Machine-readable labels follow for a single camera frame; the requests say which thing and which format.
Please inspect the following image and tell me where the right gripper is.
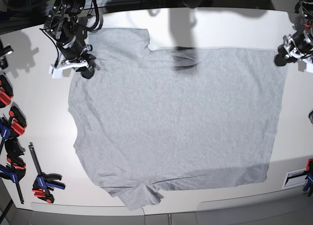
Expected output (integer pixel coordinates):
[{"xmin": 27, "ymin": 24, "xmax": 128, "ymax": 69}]
[{"xmin": 56, "ymin": 38, "xmax": 96, "ymax": 79}]

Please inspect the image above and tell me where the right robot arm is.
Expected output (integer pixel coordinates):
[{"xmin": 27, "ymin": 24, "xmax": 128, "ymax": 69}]
[{"xmin": 42, "ymin": 0, "xmax": 100, "ymax": 79}]

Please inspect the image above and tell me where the black red blue bar clamp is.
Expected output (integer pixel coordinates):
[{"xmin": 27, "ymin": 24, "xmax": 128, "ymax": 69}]
[{"xmin": 0, "ymin": 137, "xmax": 26, "ymax": 204}]

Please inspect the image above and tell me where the red black clamp far left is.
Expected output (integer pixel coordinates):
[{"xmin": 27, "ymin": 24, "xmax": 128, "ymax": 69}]
[{"xmin": 0, "ymin": 75, "xmax": 14, "ymax": 109}]

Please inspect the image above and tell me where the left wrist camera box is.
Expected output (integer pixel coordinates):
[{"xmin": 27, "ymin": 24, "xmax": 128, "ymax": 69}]
[{"xmin": 298, "ymin": 61, "xmax": 313, "ymax": 74}]

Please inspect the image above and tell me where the grey round object right edge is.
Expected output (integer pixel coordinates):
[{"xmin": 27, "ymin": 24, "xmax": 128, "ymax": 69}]
[{"xmin": 308, "ymin": 111, "xmax": 313, "ymax": 124}]

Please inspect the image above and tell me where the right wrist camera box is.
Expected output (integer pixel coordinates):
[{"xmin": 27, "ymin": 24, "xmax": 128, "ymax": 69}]
[{"xmin": 48, "ymin": 65, "xmax": 63, "ymax": 79}]

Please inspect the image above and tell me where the small blue bar clamp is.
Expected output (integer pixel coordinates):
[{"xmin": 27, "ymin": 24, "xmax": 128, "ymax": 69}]
[{"xmin": 28, "ymin": 142, "xmax": 66, "ymax": 203}]

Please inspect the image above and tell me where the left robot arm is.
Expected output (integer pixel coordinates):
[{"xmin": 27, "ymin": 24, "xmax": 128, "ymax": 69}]
[{"xmin": 274, "ymin": 0, "xmax": 313, "ymax": 67}]

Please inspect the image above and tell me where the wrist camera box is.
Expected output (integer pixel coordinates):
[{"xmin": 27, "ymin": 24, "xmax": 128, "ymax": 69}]
[
  {"xmin": 48, "ymin": 65, "xmax": 63, "ymax": 79},
  {"xmin": 298, "ymin": 61, "xmax": 313, "ymax": 74}
]

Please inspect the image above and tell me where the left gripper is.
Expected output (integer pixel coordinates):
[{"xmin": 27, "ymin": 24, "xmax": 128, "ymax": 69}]
[{"xmin": 274, "ymin": 30, "xmax": 313, "ymax": 67}]

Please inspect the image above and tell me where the white label card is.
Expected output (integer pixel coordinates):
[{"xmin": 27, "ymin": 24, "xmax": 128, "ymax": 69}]
[{"xmin": 282, "ymin": 169, "xmax": 307, "ymax": 190}]

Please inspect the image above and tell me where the grey T-shirt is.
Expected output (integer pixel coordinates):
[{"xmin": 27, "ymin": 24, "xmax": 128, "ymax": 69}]
[{"xmin": 68, "ymin": 28, "xmax": 287, "ymax": 210}]

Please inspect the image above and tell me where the blue clamp right edge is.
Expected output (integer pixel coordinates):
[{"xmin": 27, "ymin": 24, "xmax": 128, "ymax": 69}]
[{"xmin": 303, "ymin": 158, "xmax": 313, "ymax": 197}]

